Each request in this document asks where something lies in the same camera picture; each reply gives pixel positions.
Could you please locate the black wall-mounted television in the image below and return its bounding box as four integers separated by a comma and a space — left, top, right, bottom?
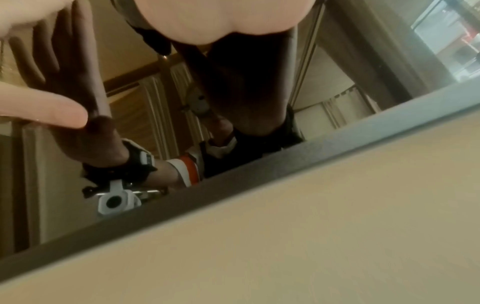
0, 0, 480, 283

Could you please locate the person's right hand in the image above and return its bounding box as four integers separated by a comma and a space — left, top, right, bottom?
133, 0, 317, 46

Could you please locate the person's left hand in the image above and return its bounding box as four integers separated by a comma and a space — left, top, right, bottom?
0, 0, 90, 131

